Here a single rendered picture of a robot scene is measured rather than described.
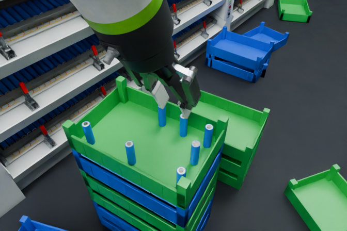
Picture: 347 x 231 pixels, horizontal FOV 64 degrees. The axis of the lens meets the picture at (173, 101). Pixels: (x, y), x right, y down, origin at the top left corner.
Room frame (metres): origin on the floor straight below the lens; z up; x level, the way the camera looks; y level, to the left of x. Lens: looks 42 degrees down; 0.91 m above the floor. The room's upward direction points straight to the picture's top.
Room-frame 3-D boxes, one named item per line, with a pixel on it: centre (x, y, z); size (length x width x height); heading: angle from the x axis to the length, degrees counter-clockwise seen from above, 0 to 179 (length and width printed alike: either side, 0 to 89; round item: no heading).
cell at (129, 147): (0.36, 0.09, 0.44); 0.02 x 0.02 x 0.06
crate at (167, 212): (0.41, 0.06, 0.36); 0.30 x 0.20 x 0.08; 60
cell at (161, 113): (0.47, 0.03, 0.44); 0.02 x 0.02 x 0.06
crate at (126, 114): (0.41, 0.06, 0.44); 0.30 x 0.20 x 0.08; 60
